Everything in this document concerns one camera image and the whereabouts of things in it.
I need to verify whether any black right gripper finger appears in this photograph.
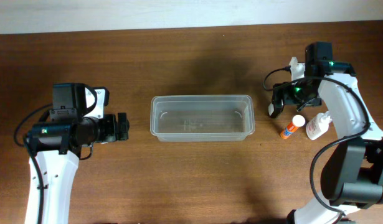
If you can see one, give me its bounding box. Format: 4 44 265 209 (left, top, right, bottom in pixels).
268 101 284 118
296 98 321 111

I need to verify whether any orange glue stick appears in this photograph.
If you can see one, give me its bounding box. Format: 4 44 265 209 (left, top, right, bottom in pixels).
280 115 306 139

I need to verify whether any white pump bottle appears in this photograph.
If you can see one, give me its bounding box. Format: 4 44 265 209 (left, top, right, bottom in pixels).
306 111 332 140

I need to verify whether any dark bottle white cap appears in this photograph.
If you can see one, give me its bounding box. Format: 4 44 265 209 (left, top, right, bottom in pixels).
268 103 278 118

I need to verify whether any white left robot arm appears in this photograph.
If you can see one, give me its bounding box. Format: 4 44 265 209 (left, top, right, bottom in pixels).
23 111 130 223

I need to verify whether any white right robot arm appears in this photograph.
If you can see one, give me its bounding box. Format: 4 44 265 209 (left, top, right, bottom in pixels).
268 58 383 223

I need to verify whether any clear plastic container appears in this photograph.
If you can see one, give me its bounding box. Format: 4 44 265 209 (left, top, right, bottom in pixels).
150 95 255 142

